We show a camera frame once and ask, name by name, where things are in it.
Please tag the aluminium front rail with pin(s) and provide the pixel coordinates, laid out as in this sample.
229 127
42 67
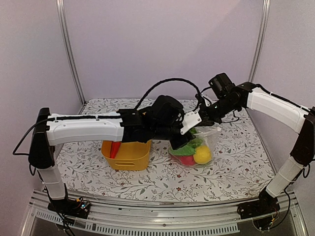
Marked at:
111 216

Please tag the green toy grapes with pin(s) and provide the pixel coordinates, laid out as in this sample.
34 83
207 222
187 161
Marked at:
196 142

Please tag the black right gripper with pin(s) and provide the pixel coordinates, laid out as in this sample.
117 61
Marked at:
206 118

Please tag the aluminium frame post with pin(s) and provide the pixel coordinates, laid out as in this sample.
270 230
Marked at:
260 40
69 51

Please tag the clear polka dot zip bag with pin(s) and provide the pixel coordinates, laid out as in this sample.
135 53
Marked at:
209 135

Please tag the yellow toy apple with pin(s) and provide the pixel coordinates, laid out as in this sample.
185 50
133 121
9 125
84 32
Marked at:
202 155

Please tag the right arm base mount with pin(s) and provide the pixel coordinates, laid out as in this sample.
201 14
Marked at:
264 211

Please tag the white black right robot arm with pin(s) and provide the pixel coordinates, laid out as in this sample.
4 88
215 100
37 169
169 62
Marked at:
255 97

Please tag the left aluminium frame post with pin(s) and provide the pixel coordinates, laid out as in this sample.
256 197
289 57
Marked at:
69 51

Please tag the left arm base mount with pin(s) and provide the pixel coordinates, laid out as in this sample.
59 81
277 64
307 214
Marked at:
79 208

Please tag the right aluminium frame post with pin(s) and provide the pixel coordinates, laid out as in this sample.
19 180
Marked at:
260 40

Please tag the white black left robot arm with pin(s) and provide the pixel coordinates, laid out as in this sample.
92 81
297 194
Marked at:
124 125

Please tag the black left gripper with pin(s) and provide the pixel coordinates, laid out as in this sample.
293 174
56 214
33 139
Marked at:
176 144

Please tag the orange toy carrot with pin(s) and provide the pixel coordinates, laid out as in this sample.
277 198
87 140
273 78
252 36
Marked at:
115 146

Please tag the green toy bitter gourd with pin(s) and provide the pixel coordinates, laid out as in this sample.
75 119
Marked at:
183 151

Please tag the floral white table mat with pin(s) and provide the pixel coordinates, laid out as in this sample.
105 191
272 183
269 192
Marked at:
240 169

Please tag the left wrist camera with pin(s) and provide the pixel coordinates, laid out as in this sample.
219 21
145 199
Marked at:
191 119

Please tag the yellow plastic basket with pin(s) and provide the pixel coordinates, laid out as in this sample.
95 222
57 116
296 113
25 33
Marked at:
132 156

